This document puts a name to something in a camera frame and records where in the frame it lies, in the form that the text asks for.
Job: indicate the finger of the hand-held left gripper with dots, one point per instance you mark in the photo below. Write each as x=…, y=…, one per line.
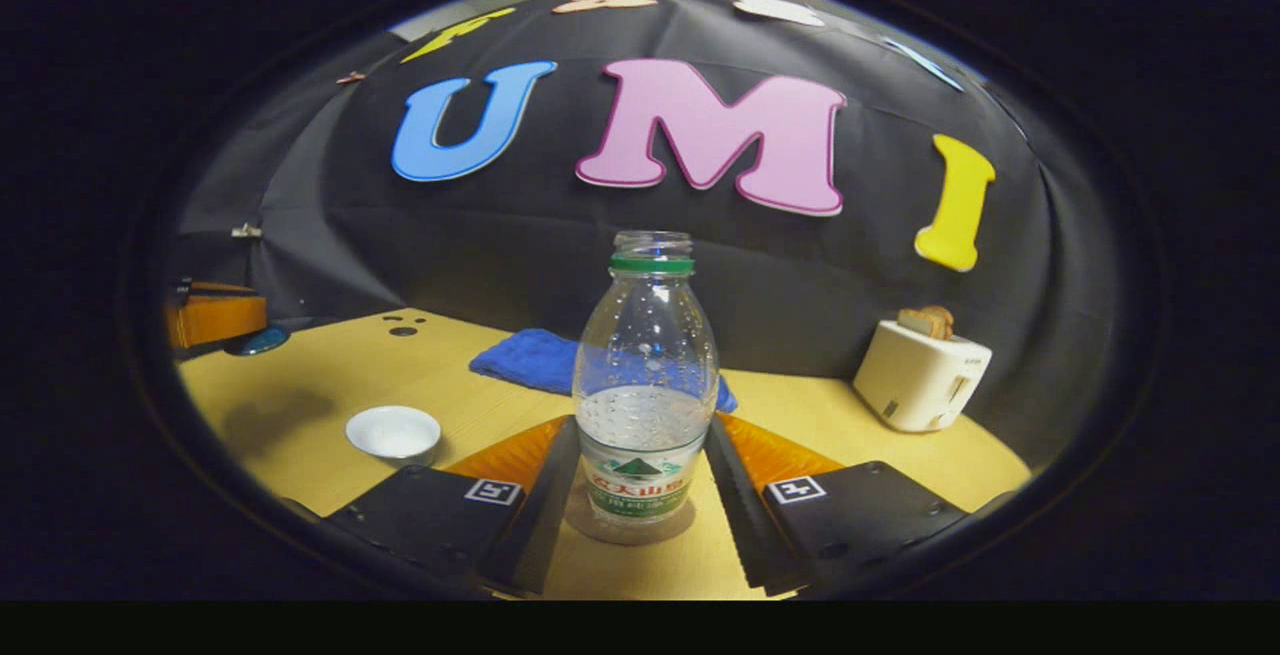
x=215, y=320

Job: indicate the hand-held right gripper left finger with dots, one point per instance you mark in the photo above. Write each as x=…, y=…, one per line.
x=535, y=525

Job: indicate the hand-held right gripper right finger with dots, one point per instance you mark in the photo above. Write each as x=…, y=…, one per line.
x=745, y=515

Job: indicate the dark teal teacup lid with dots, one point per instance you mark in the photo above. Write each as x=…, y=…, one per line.
x=262, y=340

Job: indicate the white teacup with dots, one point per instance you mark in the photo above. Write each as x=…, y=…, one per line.
x=393, y=430

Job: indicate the clear plastic water bottle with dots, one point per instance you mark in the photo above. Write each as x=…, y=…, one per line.
x=645, y=355

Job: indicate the white clip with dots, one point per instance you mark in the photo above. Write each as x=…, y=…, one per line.
x=246, y=231

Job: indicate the blue towel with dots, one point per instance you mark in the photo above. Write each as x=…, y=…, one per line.
x=520, y=355

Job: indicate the white toaster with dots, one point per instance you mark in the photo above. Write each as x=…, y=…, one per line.
x=920, y=380

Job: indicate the black backdrop cloth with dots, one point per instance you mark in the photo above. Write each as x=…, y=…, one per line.
x=800, y=275

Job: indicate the toast slice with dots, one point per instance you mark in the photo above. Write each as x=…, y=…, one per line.
x=915, y=320
x=943, y=320

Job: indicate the red clip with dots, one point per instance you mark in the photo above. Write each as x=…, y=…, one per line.
x=350, y=78

